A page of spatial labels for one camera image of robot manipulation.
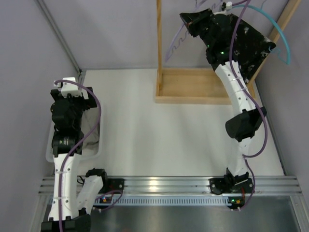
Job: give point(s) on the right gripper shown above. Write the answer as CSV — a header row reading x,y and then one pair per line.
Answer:
x,y
201,24

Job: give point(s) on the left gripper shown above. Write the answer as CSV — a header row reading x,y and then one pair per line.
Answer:
x,y
90,102

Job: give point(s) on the lilac plastic hanger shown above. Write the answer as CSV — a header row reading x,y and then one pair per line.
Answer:
x,y
177,39

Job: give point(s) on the black white patterned trousers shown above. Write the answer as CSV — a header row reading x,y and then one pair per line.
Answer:
x,y
250,49

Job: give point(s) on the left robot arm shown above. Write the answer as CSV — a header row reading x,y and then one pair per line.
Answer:
x,y
70,211

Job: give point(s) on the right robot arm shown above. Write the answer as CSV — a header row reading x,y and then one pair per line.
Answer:
x,y
217,33

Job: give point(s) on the wooden clothes rack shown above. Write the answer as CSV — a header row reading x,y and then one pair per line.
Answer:
x,y
200,85

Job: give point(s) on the white plastic basket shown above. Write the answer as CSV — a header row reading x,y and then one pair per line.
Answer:
x,y
96,135

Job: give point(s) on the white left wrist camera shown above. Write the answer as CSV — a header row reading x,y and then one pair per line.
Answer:
x,y
68,88

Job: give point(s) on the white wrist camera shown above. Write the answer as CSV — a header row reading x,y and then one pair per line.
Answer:
x,y
226,6
68,88

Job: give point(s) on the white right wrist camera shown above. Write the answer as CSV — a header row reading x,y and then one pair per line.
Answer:
x,y
226,6

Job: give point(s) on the aluminium mounting rail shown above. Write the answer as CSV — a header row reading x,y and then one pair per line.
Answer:
x,y
264,185

